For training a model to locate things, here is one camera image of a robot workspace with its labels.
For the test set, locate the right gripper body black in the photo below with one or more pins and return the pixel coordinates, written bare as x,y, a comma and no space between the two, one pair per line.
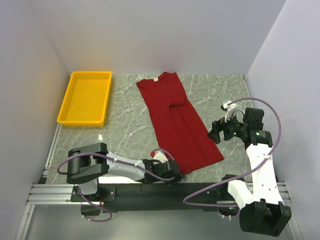
219,129

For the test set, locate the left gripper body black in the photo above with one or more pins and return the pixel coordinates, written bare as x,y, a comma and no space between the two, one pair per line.
173,171

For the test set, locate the red t shirt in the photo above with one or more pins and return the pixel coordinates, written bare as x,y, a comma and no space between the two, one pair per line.
178,127

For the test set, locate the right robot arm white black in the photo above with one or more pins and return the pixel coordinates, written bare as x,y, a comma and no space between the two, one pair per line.
261,210

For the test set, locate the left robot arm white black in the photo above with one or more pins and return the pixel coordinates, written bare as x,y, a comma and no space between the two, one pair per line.
87,163

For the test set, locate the black base beam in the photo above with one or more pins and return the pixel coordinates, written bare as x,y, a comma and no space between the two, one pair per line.
117,197

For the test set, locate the yellow plastic tray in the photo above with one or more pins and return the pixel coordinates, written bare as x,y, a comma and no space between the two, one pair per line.
86,99

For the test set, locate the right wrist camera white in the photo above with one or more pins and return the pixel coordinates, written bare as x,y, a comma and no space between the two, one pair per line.
229,108

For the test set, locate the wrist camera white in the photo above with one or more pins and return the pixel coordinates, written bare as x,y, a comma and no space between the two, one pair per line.
229,108
159,156

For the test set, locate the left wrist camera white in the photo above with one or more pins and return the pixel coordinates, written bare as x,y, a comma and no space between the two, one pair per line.
159,156

